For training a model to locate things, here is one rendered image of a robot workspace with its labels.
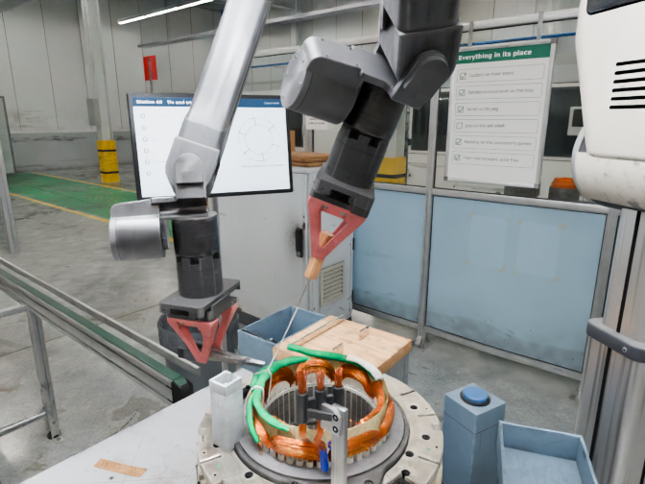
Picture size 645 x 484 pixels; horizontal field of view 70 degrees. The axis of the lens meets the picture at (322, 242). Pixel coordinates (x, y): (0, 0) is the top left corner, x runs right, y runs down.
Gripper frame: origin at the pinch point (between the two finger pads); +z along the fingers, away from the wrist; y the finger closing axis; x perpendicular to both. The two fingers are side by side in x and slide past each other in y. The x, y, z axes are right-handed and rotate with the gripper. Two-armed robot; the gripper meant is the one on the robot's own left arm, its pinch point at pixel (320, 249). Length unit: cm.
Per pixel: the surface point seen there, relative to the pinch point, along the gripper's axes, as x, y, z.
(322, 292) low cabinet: 19, -223, 112
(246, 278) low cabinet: -34, -248, 134
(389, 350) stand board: 19.9, -24.9, 23.5
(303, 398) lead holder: 3.4, 14.0, 9.9
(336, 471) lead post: 9.4, 14.5, 16.7
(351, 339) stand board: 13.3, -28.9, 26.3
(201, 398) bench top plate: -13, -47, 68
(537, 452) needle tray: 39.5, -3.6, 18.6
